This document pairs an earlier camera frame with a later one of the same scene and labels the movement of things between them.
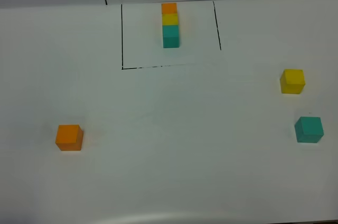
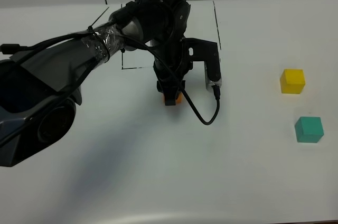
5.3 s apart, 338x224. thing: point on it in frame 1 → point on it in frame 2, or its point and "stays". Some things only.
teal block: [309, 129] stays
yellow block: [292, 81] stays
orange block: [69, 137] → [178, 100]
